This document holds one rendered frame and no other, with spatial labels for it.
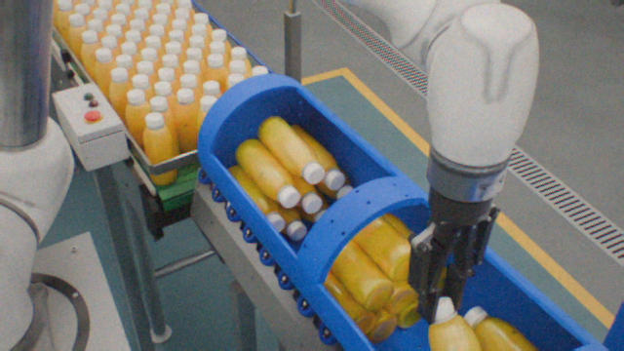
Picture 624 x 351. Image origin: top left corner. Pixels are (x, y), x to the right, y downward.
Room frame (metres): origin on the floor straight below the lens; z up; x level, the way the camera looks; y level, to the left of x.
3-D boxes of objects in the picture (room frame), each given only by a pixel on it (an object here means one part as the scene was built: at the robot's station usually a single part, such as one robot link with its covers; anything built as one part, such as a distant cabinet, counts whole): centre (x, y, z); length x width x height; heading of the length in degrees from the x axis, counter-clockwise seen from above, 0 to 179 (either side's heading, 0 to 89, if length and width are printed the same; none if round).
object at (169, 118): (1.31, 0.37, 0.98); 0.07 x 0.07 x 0.17
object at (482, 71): (0.61, -0.18, 1.57); 0.13 x 0.11 x 0.16; 178
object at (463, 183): (0.60, -0.18, 1.47); 0.09 x 0.09 x 0.06
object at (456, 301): (0.61, -0.20, 1.24); 0.03 x 0.01 x 0.07; 33
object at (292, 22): (1.75, 0.07, 0.55); 0.04 x 0.04 x 1.10; 33
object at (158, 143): (1.24, 0.37, 0.98); 0.07 x 0.07 x 0.17
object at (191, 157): (1.30, 0.21, 0.96); 0.40 x 0.01 x 0.03; 123
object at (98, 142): (1.25, 0.52, 1.05); 0.20 x 0.10 x 0.10; 33
